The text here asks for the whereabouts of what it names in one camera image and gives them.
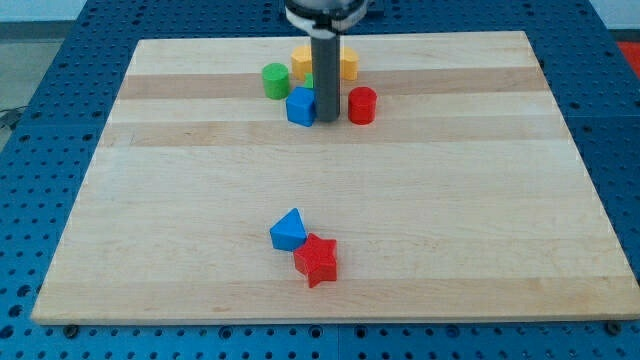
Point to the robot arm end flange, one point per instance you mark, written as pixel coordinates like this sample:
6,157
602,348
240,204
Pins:
324,19

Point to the blue triangle block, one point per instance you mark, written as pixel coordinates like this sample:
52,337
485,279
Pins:
288,233

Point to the red star block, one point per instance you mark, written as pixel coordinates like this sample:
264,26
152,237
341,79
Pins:
316,259

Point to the blue cube block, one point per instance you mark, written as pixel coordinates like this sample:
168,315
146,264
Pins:
300,106

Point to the red cylinder block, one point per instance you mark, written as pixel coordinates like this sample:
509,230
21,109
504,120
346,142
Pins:
362,102

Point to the small green block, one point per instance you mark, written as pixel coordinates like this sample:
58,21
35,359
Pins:
308,81

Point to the green cylinder block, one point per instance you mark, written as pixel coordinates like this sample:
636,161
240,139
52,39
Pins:
275,80

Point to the yellow heart block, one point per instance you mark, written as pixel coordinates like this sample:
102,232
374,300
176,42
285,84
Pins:
301,62

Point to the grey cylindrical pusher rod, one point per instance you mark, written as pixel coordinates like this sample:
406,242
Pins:
326,75

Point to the light wooden board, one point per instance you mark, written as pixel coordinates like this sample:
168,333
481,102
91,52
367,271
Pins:
465,200

